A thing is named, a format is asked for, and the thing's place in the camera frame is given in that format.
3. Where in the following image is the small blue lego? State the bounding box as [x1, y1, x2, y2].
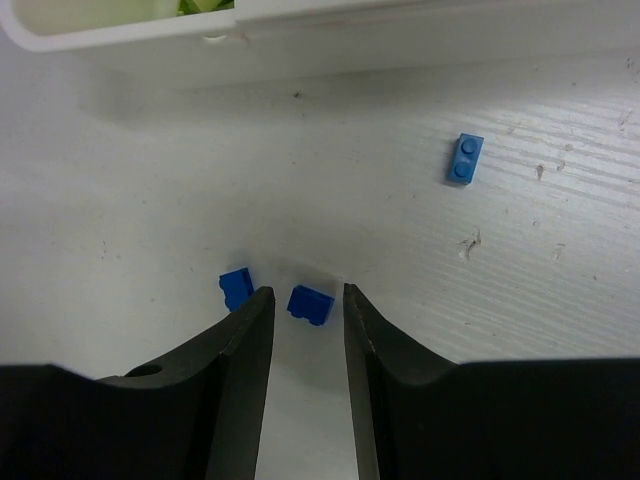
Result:
[219, 268, 254, 312]
[287, 285, 335, 327]
[446, 133, 484, 185]

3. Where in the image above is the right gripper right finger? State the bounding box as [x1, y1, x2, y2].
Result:
[343, 284, 639, 479]

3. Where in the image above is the white three-compartment tray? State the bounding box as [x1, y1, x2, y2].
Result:
[1, 1, 639, 53]

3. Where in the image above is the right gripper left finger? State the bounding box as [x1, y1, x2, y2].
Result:
[1, 287, 275, 479]

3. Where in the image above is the green lego brick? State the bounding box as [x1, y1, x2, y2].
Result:
[176, 0, 235, 16]

